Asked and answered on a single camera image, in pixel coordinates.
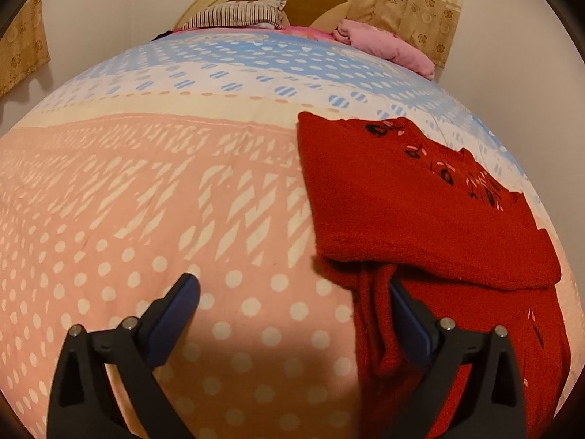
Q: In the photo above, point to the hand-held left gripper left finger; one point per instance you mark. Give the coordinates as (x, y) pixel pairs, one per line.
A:
(176, 322)

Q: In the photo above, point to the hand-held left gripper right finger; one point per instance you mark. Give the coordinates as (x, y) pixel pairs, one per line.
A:
(410, 327)

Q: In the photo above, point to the red knit sweater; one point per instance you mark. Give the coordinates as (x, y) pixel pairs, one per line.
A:
(388, 192)

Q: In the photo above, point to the pink and blue dotted bedspread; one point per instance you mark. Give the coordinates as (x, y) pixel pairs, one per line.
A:
(137, 192)

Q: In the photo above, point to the pink pillow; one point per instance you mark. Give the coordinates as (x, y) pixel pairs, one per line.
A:
(388, 43)

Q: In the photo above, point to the small black object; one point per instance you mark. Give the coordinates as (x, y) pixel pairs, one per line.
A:
(162, 35)

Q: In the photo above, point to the striped pillow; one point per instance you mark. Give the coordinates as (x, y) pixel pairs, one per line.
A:
(228, 13)

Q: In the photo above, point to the pink bed sheet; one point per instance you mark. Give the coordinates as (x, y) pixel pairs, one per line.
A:
(301, 31)

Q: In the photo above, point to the beige patterned curtain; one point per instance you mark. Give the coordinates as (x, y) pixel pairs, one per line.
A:
(23, 45)
(402, 4)

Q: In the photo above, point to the cream and wood headboard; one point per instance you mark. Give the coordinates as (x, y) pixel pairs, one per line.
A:
(297, 4)

